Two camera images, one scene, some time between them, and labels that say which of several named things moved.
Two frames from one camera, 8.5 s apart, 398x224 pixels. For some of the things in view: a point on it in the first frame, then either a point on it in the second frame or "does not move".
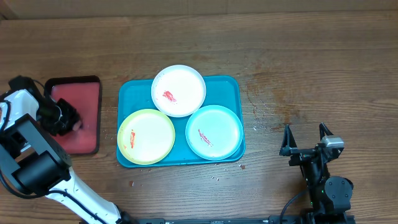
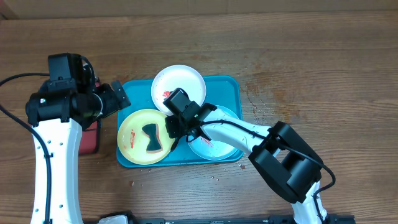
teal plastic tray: (227, 91) does not move
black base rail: (293, 219) does not move
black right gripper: (305, 152) → (173, 128)
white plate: (178, 91) does not move
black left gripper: (65, 125) → (106, 94)
